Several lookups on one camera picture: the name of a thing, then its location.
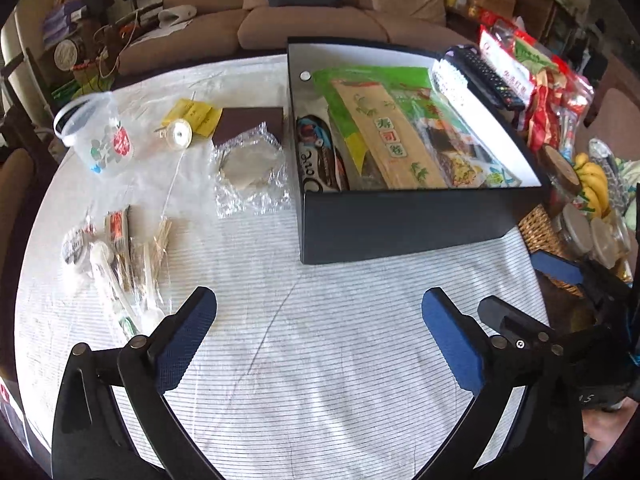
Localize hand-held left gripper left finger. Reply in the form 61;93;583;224
50;286;221;480

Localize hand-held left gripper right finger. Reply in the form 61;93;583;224
415;287;586;480

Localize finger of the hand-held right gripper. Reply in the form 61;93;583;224
530;250;637;307
477;295;572;357

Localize black storage box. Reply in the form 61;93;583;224
286;35;552;266

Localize green seaweed sushi packet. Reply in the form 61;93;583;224
313;64;524;192

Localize dark chocolate packet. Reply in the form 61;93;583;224
295;115;352;194

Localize white striped desktop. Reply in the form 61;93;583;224
15;52;557;480

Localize person's right hand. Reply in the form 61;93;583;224
583;406;624;467

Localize wicker basket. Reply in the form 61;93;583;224
516;204;587;297

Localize glass jar with grey lid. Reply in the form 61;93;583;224
556;201;597;262
589;216;632;269

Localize clear bag of utensils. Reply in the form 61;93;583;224
61;204;174;342

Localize bundle of toothpicks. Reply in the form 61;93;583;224
146;216;174;287

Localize bunch of bananas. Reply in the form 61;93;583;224
571;151;612;219

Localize jar with wooden lid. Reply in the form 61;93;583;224
536;144;584;197

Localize red label sachet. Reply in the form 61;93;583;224
104;206;133;257

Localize clear crumpled plastic wrap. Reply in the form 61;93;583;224
214;123;293;219

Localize red snack bags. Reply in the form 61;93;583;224
476;24;597;154

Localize clear thread spool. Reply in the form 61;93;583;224
159;118;194;151

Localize black remote control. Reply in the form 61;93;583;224
444;45;527;112

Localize brown wooden armchair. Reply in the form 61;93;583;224
0;144;37;312

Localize white lace-edged card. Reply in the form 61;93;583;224
430;56;469;107

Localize clear plastic bucket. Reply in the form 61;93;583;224
52;91;137;178

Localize yellow paper packet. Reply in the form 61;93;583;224
161;99;224;138

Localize dark brown card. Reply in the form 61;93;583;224
211;105;286;148

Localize dark wooden cabinet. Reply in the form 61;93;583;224
514;0;607;62

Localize round cookie tin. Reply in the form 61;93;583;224
53;36;84;69

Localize brown sofa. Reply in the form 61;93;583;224
116;0;477;64

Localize white neck massager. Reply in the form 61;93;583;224
158;4;198;27

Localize purple tissue boxes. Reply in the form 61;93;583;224
41;1;84;44

